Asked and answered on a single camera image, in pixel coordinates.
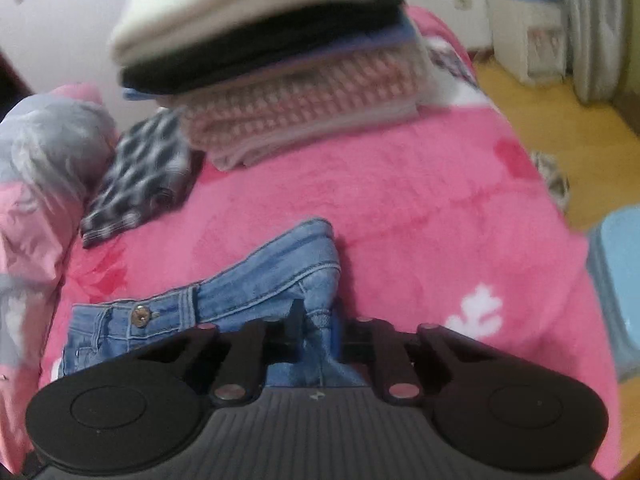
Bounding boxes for pink patterned folded garment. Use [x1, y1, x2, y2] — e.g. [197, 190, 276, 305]
[180, 42, 428, 171]

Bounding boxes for light blue plastic stool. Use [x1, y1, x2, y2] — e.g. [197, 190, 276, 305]
[587, 205, 640, 382]

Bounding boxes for white water dispenser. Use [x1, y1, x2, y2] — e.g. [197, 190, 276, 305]
[487, 0, 567, 87]

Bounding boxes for black white plaid garment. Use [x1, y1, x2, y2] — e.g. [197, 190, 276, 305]
[80, 108, 204, 249]

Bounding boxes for grey curtain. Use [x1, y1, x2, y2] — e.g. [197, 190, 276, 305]
[565, 0, 629, 105]

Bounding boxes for pink grey floral duvet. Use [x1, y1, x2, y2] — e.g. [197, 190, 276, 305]
[1, 84, 117, 472]

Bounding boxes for blue folded garment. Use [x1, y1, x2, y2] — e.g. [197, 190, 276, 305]
[120, 12, 414, 101]

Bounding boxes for pink floral bed blanket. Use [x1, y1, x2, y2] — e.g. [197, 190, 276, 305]
[40, 6, 620, 478]

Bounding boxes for blue denim jeans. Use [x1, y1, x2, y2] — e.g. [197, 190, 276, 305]
[58, 219, 364, 388]

